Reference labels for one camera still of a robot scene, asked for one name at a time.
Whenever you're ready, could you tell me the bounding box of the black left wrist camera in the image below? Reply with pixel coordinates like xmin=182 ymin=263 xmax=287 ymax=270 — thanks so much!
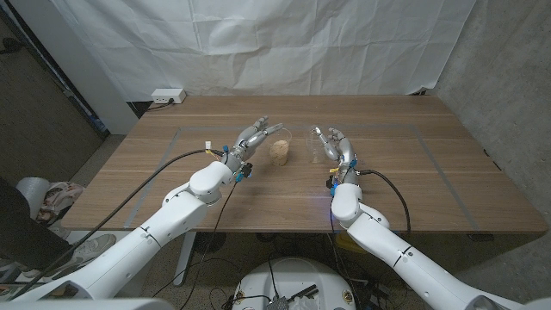
xmin=234 ymin=162 xmax=254 ymax=184

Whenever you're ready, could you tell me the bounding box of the clear plastic cup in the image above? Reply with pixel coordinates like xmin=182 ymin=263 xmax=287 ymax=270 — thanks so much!
xmin=306 ymin=127 xmax=331 ymax=164
xmin=269 ymin=127 xmax=293 ymax=167

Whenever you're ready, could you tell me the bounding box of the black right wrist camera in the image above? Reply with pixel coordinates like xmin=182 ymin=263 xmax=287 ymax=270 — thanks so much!
xmin=325 ymin=167 xmax=341 ymax=197

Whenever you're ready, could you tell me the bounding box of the black antenna pair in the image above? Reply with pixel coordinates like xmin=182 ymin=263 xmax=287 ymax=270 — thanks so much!
xmin=287 ymin=283 xmax=320 ymax=302

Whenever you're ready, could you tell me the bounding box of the dark felt partition panel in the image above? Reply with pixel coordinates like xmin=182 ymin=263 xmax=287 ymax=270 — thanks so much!
xmin=0 ymin=8 xmax=108 ymax=186

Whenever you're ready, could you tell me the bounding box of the black ribbed round object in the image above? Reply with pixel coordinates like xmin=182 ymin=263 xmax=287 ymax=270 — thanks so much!
xmin=193 ymin=232 xmax=227 ymax=255

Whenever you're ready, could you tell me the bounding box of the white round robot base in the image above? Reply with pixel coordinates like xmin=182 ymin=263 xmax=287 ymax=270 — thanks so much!
xmin=232 ymin=257 xmax=357 ymax=310

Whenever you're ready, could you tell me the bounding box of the black power strip cable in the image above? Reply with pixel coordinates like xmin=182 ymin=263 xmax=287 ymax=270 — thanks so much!
xmin=145 ymin=98 xmax=176 ymax=112

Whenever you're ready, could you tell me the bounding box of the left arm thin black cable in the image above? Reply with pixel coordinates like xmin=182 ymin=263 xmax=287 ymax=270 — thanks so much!
xmin=150 ymin=179 xmax=238 ymax=310

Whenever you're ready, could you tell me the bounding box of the left arm thick black cable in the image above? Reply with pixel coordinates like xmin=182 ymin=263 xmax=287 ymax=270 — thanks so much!
xmin=6 ymin=148 xmax=227 ymax=301

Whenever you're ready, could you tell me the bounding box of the white sneaker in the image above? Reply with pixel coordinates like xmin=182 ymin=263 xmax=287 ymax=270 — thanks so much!
xmin=21 ymin=233 xmax=117 ymax=280

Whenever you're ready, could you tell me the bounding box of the grey heat sink module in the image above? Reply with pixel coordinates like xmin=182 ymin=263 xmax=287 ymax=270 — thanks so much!
xmin=265 ymin=295 xmax=290 ymax=310

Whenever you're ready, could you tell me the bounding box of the white table leg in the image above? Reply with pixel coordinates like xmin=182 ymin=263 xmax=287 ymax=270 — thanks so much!
xmin=172 ymin=232 xmax=198 ymax=287

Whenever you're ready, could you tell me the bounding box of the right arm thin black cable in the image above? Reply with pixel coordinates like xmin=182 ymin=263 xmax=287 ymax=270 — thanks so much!
xmin=329 ymin=205 xmax=358 ymax=310

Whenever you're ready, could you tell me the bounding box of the white robot chest cover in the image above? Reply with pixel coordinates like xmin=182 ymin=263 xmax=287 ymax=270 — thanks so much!
xmin=0 ymin=297 xmax=176 ymax=310

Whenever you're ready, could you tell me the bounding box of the white creased backdrop sheet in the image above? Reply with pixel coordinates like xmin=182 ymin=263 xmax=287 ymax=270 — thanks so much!
xmin=51 ymin=0 xmax=477 ymax=102

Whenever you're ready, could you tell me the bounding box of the arm thick black cable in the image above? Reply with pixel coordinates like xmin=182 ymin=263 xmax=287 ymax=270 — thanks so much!
xmin=356 ymin=169 xmax=412 ymax=236
xmin=6 ymin=148 xmax=227 ymax=301

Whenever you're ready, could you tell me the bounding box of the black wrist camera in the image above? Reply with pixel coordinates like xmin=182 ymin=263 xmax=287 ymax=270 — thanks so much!
xmin=325 ymin=167 xmax=341 ymax=197
xmin=234 ymin=162 xmax=254 ymax=184

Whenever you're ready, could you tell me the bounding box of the person in dark trousers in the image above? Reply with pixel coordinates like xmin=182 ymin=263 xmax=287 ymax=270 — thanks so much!
xmin=0 ymin=176 xmax=74 ymax=270

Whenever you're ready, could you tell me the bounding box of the grey bubble wrap roll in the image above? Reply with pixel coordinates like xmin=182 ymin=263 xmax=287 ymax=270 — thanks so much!
xmin=15 ymin=176 xmax=51 ymax=220

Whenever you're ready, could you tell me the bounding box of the right arm thick black cable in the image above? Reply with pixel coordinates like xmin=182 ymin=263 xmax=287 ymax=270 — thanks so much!
xmin=356 ymin=169 xmax=412 ymax=236

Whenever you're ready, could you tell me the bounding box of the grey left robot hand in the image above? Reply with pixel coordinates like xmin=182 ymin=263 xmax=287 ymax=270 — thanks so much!
xmin=221 ymin=115 xmax=285 ymax=173

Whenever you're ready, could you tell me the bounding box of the grey tape outline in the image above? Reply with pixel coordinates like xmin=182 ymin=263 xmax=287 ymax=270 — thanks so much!
xmin=124 ymin=124 xmax=480 ymax=232

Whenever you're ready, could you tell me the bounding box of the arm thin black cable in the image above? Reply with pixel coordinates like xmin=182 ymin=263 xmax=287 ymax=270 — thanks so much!
xmin=329 ymin=205 xmax=358 ymax=310
xmin=150 ymin=179 xmax=238 ymax=310

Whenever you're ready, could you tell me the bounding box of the white floor power strip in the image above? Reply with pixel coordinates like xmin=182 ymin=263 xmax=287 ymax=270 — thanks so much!
xmin=365 ymin=279 xmax=395 ymax=309

